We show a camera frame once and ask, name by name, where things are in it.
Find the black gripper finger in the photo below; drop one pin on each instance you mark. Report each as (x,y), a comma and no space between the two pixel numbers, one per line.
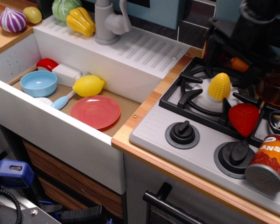
(250,76)
(213,52)

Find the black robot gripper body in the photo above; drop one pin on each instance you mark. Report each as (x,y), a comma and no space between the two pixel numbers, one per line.
(247,29)

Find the yellow toy corn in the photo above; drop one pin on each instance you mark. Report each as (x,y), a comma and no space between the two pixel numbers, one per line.
(220,87)

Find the pink plastic plate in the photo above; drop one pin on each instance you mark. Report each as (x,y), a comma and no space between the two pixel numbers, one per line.
(97,111)

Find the orange toy fruit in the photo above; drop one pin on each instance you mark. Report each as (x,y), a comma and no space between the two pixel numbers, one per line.
(239,65)

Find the orange transparent toy pot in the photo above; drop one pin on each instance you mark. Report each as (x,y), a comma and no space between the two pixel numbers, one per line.
(268,88)

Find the red toy strawberry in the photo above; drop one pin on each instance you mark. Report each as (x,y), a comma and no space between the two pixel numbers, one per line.
(244,118)

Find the black stove grate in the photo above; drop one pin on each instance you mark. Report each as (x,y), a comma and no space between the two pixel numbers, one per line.
(188,97)

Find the right black stove knob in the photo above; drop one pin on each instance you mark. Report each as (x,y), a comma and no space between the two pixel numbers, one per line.
(232,158)

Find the black stove knob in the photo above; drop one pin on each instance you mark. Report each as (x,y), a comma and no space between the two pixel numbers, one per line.
(182,135)
(232,158)

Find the grey toy stove top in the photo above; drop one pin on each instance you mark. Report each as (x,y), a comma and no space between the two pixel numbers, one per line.
(150,135)

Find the left black stove knob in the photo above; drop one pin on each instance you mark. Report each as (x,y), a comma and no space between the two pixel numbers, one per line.
(182,135)

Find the orange toy beans can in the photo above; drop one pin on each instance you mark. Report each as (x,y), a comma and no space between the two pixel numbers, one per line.
(263,172)

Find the grey toy faucet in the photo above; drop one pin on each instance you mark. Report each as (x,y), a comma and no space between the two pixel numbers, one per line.
(109,26)

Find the yellow toy lemon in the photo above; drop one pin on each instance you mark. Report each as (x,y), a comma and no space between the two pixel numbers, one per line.
(89,85)

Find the yellow toy bell pepper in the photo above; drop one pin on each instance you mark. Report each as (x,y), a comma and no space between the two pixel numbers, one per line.
(79,20)

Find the white toy block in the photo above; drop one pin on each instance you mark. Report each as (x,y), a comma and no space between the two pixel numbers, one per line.
(66,75)

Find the green toy cabbage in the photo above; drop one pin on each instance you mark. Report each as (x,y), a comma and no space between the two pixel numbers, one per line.
(61,8)

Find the light blue toy spoon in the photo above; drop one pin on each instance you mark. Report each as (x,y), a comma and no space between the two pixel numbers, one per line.
(61,102)

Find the red and white toy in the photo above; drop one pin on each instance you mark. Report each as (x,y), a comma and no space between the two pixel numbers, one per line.
(46,64)

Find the white round toy lid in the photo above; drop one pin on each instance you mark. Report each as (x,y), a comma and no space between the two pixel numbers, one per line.
(47,101)

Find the light blue plastic bowl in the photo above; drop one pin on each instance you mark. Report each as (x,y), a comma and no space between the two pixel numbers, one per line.
(40,83)

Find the yellow toy potato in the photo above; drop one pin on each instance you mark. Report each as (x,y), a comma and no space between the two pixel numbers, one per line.
(33,14)

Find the purple striped toy onion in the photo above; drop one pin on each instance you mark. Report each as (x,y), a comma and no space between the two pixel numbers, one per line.
(12,20)

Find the wooden drawer front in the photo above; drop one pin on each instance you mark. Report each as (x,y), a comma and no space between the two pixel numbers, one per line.
(71,188)

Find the blue clamp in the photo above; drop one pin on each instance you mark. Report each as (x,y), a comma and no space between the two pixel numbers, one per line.
(15,174)

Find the black oven door handle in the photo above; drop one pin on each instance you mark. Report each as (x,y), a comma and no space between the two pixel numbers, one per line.
(159,208)

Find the black ridged tool handle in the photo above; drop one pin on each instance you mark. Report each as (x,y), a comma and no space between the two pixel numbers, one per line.
(93,215)

